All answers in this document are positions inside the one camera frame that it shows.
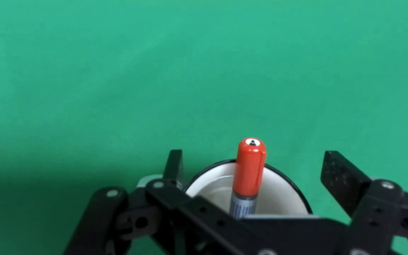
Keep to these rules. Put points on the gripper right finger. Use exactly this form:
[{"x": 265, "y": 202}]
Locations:
[{"x": 377, "y": 209}]

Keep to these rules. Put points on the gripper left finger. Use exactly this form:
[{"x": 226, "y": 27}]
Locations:
[{"x": 175, "y": 209}]

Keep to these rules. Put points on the white mug with black rim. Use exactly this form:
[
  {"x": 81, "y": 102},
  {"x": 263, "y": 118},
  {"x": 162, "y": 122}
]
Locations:
[{"x": 278, "y": 193}]

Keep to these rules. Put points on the marker with orange cap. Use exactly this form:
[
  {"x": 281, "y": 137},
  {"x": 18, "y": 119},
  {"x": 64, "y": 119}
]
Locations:
[{"x": 248, "y": 173}]

